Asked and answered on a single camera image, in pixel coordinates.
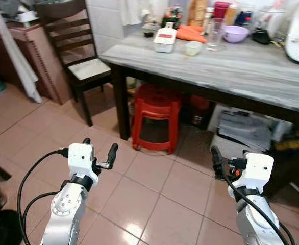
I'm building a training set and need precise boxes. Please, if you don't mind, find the magenta plastic tumbler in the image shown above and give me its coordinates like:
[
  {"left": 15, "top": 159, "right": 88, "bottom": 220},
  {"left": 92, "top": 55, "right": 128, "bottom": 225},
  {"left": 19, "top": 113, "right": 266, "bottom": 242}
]
[{"left": 213, "top": 1, "right": 231, "bottom": 21}]

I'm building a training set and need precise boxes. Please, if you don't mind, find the small black rounded object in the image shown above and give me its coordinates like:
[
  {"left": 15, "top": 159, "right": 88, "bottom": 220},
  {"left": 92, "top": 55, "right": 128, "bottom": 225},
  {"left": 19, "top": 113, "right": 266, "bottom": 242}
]
[{"left": 252, "top": 28, "right": 272, "bottom": 45}]

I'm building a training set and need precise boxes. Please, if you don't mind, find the white grater with red insert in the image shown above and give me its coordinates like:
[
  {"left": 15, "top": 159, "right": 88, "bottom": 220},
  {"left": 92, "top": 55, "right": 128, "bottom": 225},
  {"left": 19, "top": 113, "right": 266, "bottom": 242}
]
[{"left": 154, "top": 23, "right": 178, "bottom": 54}]

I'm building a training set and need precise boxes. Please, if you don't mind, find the grey wooden dining table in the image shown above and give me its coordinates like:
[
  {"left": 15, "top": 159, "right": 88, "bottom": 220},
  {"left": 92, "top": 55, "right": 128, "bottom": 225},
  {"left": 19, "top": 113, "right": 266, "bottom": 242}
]
[{"left": 98, "top": 30, "right": 299, "bottom": 197}]

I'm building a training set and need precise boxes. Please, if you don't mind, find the red plastic stool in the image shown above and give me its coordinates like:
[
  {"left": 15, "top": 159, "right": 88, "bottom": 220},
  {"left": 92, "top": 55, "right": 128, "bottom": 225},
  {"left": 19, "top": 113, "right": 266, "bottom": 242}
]
[{"left": 132, "top": 84, "right": 182, "bottom": 154}]

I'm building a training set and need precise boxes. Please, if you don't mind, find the white storage bin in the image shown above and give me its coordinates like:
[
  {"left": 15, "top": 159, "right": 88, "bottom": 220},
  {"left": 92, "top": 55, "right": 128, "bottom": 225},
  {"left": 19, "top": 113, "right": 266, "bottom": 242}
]
[{"left": 211, "top": 105, "right": 272, "bottom": 159}]

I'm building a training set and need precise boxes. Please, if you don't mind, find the orange carrot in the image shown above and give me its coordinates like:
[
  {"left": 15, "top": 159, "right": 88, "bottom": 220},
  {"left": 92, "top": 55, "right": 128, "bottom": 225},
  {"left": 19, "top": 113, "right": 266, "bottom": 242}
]
[
  {"left": 183, "top": 24, "right": 205, "bottom": 35},
  {"left": 176, "top": 29, "right": 207, "bottom": 44}
]

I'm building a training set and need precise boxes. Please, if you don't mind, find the clear drinking glass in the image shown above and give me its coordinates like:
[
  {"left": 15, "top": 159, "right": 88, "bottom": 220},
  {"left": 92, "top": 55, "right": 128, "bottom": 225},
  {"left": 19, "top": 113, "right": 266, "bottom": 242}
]
[{"left": 206, "top": 18, "right": 227, "bottom": 52}]

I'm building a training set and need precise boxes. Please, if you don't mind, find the purple plastic bowl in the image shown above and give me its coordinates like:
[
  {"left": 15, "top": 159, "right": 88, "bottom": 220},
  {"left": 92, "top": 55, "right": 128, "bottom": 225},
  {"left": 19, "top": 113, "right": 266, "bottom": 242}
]
[{"left": 223, "top": 26, "right": 251, "bottom": 44}]

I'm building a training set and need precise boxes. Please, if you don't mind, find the orange sauce bottle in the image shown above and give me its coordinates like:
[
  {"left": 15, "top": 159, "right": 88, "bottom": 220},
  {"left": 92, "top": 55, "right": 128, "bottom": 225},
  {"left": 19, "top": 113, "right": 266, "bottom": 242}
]
[{"left": 226, "top": 4, "right": 238, "bottom": 26}]

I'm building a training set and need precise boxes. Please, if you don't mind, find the small translucent lidded container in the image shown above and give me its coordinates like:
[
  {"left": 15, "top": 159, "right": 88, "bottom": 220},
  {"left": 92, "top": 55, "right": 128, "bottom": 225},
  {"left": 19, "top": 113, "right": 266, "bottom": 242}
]
[{"left": 185, "top": 41, "right": 203, "bottom": 57}]

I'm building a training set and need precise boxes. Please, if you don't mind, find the long white board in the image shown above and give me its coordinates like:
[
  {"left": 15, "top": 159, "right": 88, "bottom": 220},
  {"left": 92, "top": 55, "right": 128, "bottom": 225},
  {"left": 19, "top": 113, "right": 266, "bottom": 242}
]
[{"left": 0, "top": 0, "right": 43, "bottom": 104}]

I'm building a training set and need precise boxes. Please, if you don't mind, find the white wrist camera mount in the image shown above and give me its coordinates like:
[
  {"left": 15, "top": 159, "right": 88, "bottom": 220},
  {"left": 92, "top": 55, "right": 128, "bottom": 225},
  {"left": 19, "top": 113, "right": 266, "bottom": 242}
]
[
  {"left": 241, "top": 152, "right": 275, "bottom": 193},
  {"left": 68, "top": 143, "right": 97, "bottom": 185}
]

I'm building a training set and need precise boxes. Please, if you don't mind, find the dark wooden chair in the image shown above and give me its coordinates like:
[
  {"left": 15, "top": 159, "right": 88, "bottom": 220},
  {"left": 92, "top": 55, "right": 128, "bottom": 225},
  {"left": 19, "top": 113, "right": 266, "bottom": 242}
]
[{"left": 36, "top": 0, "right": 114, "bottom": 127}]

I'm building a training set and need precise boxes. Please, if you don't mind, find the pale hanging towel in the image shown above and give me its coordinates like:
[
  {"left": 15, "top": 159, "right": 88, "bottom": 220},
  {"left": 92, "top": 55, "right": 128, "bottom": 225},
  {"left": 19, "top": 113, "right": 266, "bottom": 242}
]
[{"left": 120, "top": 0, "right": 169, "bottom": 26}]

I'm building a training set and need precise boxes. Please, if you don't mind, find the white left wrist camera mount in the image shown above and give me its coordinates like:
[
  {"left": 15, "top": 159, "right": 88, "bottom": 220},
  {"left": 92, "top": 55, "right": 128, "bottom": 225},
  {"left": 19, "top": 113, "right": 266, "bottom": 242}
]
[{"left": 68, "top": 143, "right": 97, "bottom": 185}]

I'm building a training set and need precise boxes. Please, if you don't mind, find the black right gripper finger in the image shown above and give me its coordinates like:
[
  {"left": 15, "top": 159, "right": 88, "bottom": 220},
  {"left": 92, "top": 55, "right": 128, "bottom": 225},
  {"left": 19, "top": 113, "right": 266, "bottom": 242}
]
[{"left": 212, "top": 146, "right": 225, "bottom": 179}]

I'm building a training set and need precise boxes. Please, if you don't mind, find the red-lidded cracker jar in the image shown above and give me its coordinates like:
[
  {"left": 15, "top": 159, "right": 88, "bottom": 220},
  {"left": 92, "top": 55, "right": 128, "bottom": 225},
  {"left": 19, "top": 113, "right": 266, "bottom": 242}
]
[{"left": 188, "top": 0, "right": 207, "bottom": 27}]

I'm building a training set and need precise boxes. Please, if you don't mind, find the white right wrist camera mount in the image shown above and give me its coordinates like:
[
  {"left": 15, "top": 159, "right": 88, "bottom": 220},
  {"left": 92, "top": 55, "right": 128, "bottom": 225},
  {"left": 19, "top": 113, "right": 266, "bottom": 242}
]
[{"left": 241, "top": 152, "right": 275, "bottom": 193}]

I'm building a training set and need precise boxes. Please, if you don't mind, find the brown wooden cabinet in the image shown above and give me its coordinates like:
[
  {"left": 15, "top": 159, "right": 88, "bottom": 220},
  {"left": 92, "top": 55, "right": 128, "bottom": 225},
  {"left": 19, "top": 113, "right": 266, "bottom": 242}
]
[{"left": 0, "top": 20, "right": 72, "bottom": 105}]

